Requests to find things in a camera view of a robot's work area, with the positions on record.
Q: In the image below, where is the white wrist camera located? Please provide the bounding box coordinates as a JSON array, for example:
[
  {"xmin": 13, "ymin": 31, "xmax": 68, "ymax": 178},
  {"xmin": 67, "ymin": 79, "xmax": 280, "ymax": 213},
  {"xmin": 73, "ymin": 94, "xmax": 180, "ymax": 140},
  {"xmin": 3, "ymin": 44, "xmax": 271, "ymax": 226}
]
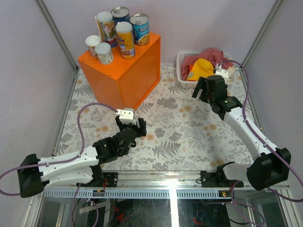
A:
[
  {"xmin": 214, "ymin": 64, "xmax": 231, "ymax": 80},
  {"xmin": 116, "ymin": 108, "xmax": 136, "ymax": 124}
]

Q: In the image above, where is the small cup white lid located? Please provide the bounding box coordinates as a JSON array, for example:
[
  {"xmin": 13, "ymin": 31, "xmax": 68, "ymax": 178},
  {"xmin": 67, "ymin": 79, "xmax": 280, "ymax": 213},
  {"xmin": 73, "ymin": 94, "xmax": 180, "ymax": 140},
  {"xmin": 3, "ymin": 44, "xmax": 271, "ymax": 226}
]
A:
[{"xmin": 85, "ymin": 35, "xmax": 101, "ymax": 57}]

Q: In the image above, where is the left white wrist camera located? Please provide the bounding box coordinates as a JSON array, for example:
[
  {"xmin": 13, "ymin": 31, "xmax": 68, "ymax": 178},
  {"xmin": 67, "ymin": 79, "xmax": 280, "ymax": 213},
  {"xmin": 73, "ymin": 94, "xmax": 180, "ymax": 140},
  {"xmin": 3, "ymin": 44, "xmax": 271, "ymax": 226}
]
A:
[{"xmin": 116, "ymin": 108, "xmax": 136, "ymax": 124}]

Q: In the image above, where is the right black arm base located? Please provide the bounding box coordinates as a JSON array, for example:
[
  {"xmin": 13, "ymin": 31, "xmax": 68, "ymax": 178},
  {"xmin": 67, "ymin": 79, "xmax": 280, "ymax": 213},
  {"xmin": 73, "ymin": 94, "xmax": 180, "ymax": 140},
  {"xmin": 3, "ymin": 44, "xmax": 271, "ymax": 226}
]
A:
[{"xmin": 196, "ymin": 162, "xmax": 236, "ymax": 189}]

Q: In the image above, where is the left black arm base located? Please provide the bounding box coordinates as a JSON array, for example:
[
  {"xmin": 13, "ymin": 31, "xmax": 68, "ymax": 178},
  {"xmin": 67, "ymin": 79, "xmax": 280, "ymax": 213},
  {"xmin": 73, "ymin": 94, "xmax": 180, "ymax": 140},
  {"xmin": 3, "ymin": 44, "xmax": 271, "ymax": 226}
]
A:
[{"xmin": 76, "ymin": 165, "xmax": 118, "ymax": 189}]

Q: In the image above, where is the white plastic basket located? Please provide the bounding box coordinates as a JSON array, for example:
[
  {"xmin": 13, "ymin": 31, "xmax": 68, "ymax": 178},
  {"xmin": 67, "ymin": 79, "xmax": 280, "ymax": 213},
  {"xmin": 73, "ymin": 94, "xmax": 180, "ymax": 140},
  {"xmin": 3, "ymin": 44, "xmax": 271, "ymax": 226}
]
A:
[{"xmin": 176, "ymin": 51, "xmax": 237, "ymax": 90}]

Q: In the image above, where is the cream printed cloth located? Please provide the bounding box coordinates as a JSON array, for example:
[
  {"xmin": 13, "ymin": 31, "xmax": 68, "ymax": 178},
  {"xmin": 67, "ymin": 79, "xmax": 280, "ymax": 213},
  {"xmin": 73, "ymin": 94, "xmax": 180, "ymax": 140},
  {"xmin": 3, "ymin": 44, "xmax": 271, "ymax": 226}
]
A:
[{"xmin": 226, "ymin": 67, "xmax": 235, "ymax": 82}]

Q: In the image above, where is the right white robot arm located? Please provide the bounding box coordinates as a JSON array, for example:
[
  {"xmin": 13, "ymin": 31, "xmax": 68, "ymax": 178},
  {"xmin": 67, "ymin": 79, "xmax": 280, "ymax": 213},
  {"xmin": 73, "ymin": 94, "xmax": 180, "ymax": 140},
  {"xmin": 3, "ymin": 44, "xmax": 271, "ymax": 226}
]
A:
[{"xmin": 192, "ymin": 75, "xmax": 291, "ymax": 191}]

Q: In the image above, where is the tall yellow canister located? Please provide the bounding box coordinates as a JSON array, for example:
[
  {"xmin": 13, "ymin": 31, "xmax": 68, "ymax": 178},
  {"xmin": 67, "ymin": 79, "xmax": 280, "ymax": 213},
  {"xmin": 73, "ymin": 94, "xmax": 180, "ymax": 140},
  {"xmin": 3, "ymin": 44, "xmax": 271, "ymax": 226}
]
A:
[{"xmin": 116, "ymin": 21, "xmax": 135, "ymax": 60}]

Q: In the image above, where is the dark blue tin can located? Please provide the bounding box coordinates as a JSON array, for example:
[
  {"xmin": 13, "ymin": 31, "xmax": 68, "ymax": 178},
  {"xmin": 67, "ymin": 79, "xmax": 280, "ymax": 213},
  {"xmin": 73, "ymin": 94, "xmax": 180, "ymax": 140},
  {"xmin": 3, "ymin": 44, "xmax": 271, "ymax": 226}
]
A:
[{"xmin": 111, "ymin": 6, "xmax": 130, "ymax": 25}]

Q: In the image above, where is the aluminium front rail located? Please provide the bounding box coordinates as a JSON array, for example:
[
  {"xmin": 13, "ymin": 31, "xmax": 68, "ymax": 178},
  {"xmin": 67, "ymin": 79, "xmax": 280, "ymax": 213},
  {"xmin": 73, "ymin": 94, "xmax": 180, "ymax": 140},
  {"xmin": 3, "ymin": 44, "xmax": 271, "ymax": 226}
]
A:
[{"xmin": 35, "ymin": 170, "xmax": 289, "ymax": 199}]

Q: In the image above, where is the light blue soup can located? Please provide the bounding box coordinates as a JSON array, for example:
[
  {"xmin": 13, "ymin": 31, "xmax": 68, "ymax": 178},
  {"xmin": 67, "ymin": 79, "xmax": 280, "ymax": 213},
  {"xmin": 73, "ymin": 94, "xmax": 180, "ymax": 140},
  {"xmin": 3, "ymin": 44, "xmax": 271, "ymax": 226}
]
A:
[{"xmin": 130, "ymin": 13, "xmax": 150, "ymax": 46}]

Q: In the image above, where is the yellow cloth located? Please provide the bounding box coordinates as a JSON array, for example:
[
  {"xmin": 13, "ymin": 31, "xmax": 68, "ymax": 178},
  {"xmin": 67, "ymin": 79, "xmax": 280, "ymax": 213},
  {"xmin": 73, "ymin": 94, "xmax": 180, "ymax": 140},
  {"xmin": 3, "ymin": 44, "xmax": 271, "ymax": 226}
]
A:
[{"xmin": 186, "ymin": 58, "xmax": 214, "ymax": 81}]

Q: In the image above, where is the pink cloth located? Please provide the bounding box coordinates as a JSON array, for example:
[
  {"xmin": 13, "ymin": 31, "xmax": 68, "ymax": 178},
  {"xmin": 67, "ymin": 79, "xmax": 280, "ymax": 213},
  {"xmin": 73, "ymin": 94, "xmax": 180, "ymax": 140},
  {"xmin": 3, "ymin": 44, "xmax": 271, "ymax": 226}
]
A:
[{"xmin": 180, "ymin": 48, "xmax": 229, "ymax": 77}]

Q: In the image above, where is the green can white lid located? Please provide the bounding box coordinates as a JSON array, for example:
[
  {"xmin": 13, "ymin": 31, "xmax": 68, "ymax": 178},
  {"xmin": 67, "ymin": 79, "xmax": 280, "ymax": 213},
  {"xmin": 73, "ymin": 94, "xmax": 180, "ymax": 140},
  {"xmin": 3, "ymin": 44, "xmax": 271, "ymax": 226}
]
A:
[{"xmin": 95, "ymin": 42, "xmax": 114, "ymax": 65}]

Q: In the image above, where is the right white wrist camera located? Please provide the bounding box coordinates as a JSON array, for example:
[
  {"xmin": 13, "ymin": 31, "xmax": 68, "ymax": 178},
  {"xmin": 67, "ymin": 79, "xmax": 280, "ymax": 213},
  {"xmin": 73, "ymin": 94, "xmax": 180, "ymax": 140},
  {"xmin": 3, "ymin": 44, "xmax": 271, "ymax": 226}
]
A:
[{"xmin": 214, "ymin": 64, "xmax": 231, "ymax": 80}]

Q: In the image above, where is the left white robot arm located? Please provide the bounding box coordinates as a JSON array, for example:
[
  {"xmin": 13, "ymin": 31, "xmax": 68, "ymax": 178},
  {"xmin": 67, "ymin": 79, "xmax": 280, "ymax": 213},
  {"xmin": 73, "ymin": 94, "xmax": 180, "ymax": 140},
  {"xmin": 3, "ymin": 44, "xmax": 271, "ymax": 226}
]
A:
[{"xmin": 17, "ymin": 117, "xmax": 147, "ymax": 198}]

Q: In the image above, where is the blue cup white lid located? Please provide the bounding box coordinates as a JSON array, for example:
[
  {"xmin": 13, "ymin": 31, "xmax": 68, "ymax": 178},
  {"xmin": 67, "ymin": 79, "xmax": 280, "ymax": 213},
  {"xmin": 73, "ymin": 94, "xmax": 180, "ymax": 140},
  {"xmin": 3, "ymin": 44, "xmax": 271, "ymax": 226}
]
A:
[{"xmin": 96, "ymin": 11, "xmax": 117, "ymax": 48}]

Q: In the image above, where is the orange box cabinet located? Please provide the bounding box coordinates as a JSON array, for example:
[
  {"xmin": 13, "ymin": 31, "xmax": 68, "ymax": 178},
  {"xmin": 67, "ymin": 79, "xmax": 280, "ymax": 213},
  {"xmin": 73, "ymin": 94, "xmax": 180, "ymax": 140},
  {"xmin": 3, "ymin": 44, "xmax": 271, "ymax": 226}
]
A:
[{"xmin": 78, "ymin": 33, "xmax": 161, "ymax": 109}]

